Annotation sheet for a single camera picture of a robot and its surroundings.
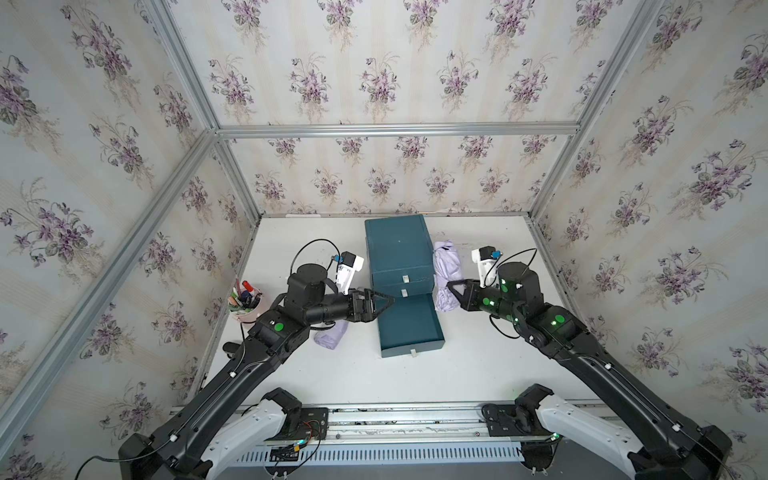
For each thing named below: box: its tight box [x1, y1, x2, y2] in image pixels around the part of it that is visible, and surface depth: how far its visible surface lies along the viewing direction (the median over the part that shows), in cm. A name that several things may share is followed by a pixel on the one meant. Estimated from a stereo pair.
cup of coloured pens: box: [228, 278, 263, 322], surface depth 86 cm
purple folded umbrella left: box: [313, 319, 349, 350], surface depth 87 cm
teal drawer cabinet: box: [364, 214, 438, 324], surface depth 86 cm
